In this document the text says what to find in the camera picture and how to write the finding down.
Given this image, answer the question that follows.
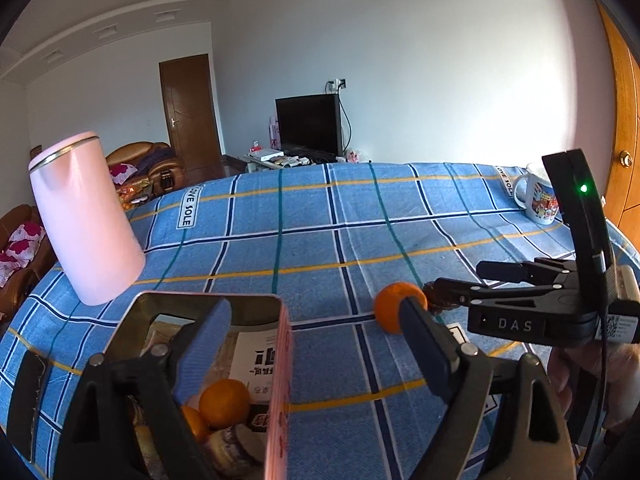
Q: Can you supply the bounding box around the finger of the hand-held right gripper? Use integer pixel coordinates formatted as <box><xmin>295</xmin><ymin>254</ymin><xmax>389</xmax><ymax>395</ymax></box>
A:
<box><xmin>476</xmin><ymin>258</ymin><xmax>571</xmax><ymax>285</ymax></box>
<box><xmin>423</xmin><ymin>276</ymin><xmax>571</xmax><ymax>311</ymax></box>

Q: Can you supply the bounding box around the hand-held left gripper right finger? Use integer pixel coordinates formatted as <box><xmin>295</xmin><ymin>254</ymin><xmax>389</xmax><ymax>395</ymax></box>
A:
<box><xmin>398</xmin><ymin>298</ymin><xmax>577</xmax><ymax>480</ymax></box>

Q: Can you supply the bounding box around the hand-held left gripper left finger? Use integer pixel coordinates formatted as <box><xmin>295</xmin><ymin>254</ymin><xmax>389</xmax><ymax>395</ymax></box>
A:
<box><xmin>59</xmin><ymin>298</ymin><xmax>234</xmax><ymax>480</ymax></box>

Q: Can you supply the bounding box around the dark brown date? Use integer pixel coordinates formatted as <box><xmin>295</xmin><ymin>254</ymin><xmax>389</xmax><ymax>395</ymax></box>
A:
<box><xmin>425</xmin><ymin>290</ymin><xmax>468</xmax><ymax>315</ymax></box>

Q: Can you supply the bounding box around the orange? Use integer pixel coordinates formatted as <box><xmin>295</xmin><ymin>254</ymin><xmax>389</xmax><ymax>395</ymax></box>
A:
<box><xmin>180</xmin><ymin>405</ymin><xmax>211</xmax><ymax>445</ymax></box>
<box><xmin>375</xmin><ymin>282</ymin><xmax>429</xmax><ymax>336</ymax></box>
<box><xmin>198</xmin><ymin>379</ymin><xmax>252</xmax><ymax>430</ymax></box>

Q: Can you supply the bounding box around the pink metal tin box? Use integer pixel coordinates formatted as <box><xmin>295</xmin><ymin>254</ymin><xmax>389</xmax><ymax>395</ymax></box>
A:
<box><xmin>116</xmin><ymin>291</ymin><xmax>293</xmax><ymax>480</ymax></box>

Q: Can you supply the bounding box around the brown snack cake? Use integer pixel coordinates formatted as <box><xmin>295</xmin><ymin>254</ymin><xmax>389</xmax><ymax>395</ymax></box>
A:
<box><xmin>202</xmin><ymin>423</ymin><xmax>268</xmax><ymax>466</ymax></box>

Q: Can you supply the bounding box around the person's right hand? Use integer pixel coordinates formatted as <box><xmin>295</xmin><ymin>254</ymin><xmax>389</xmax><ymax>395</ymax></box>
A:
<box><xmin>547</xmin><ymin>342</ymin><xmax>640</xmax><ymax>433</ymax></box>

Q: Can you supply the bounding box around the white printed mug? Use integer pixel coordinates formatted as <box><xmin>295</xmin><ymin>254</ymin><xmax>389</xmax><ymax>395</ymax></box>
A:
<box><xmin>512</xmin><ymin>162</ymin><xmax>563</xmax><ymax>225</ymax></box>

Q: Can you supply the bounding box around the blue plaid tablecloth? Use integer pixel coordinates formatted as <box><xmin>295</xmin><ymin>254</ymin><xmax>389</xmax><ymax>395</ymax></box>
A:
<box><xmin>0</xmin><ymin>161</ymin><xmax>640</xmax><ymax>480</ymax></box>

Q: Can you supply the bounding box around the pink electric kettle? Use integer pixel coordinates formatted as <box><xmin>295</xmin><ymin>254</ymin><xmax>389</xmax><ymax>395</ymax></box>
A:
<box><xmin>28</xmin><ymin>131</ymin><xmax>147</xmax><ymax>306</ymax></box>

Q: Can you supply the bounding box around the brown leather armchair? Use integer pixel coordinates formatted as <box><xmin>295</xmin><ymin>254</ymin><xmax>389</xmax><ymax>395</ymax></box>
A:
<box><xmin>105</xmin><ymin>141</ymin><xmax>187</xmax><ymax>196</ymax></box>

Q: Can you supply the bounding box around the brown leather sofa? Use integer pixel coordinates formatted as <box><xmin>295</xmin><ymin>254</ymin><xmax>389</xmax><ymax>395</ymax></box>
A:
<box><xmin>0</xmin><ymin>204</ymin><xmax>58</xmax><ymax>321</ymax></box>

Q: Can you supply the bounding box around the pink flowered pillow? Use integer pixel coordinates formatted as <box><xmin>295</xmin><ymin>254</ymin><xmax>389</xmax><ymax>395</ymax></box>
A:
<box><xmin>0</xmin><ymin>240</ymin><xmax>36</xmax><ymax>281</ymax></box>
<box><xmin>11</xmin><ymin>222</ymin><xmax>47</xmax><ymax>251</ymax></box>
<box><xmin>109</xmin><ymin>164</ymin><xmax>138</xmax><ymax>186</ymax></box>

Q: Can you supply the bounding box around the light wooden door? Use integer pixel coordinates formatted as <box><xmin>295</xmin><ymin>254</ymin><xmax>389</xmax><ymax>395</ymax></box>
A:
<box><xmin>595</xmin><ymin>0</ymin><xmax>640</xmax><ymax>241</ymax></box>

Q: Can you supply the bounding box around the low television stand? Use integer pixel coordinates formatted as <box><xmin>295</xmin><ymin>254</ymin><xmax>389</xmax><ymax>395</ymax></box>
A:
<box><xmin>242</xmin><ymin>147</ymin><xmax>341</xmax><ymax>173</ymax></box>

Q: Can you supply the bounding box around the black television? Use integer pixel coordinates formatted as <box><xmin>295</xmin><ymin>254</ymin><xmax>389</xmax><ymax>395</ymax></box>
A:
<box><xmin>275</xmin><ymin>93</ymin><xmax>344</xmax><ymax>157</ymax></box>

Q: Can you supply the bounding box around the dark brown room door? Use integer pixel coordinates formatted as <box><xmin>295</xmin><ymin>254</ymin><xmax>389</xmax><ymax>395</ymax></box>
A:
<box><xmin>159</xmin><ymin>53</ymin><xmax>223</xmax><ymax>181</ymax></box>

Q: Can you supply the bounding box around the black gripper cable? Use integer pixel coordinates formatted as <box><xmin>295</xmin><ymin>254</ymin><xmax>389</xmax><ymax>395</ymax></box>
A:
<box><xmin>575</xmin><ymin>255</ymin><xmax>613</xmax><ymax>480</ymax></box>

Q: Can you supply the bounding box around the black television cable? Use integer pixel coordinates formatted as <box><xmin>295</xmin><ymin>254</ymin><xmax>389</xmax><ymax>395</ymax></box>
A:
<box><xmin>338</xmin><ymin>87</ymin><xmax>354</xmax><ymax>158</ymax></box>

